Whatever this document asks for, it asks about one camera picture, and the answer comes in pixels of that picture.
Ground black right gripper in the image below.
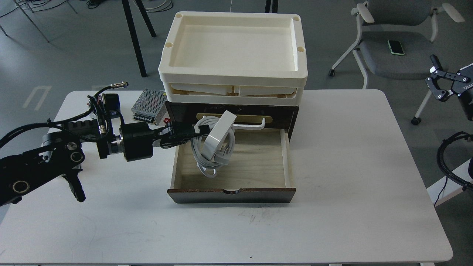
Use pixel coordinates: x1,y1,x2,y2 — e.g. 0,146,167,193
425,55,473,102

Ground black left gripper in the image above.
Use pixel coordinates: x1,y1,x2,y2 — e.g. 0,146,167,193
119,122,211,162

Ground white power strip with cable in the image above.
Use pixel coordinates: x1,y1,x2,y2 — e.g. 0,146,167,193
191,111,237,178

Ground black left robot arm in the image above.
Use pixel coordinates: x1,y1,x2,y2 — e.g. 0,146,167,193
0,89,211,205

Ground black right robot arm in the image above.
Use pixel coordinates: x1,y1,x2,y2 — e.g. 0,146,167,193
425,54,473,121

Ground metal mesh power supply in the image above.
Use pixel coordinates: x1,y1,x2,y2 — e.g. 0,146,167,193
131,89,167,125

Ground green cased smartphone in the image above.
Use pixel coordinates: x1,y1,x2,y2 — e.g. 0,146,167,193
387,40,405,56

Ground grey office chair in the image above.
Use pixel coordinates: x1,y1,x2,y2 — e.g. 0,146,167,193
329,0,465,125

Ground open wooden drawer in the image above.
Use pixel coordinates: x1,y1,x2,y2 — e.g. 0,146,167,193
167,129,296,204

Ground cream plastic tray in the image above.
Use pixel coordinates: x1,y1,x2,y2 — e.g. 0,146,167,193
159,11,308,106

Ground black table legs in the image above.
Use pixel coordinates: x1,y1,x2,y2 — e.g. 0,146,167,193
121,0,156,78

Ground white drawer handle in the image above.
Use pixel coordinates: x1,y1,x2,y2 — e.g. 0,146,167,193
195,111,266,133

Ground black corrugated cable conduit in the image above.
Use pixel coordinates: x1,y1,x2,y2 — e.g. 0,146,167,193
437,132,473,191

